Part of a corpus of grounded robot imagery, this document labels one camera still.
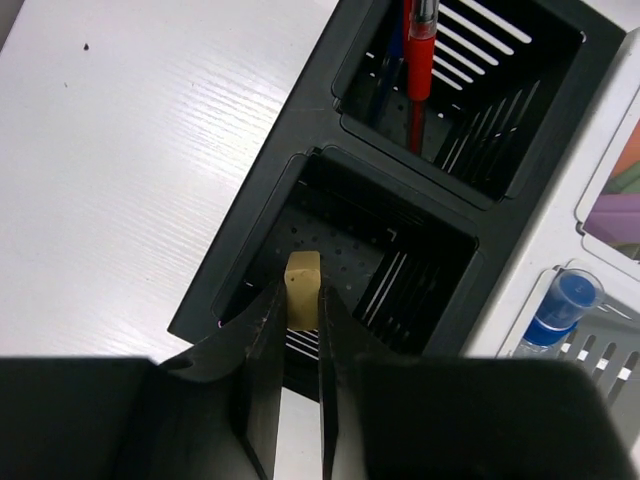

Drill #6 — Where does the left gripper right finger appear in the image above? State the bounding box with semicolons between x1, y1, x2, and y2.
318;287;630;479

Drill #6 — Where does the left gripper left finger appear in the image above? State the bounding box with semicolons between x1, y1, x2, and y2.
1;282;286;479

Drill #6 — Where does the yellow eraser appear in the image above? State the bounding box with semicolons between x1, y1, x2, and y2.
284;251;322;331

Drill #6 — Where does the pink highlighter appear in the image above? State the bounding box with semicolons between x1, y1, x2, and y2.
584;193;639;259

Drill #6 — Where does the red pen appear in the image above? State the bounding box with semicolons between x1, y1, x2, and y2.
403;0;439;155

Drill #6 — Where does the blue pen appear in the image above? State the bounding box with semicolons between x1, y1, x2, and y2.
368;1;404;128

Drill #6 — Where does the orange highlighter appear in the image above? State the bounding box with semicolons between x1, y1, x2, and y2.
611;124;640;193

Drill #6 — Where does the black slotted container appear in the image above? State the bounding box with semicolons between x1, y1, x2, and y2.
167;0;627;404

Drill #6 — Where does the white slotted container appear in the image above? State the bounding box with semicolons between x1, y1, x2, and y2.
463;30;639;437

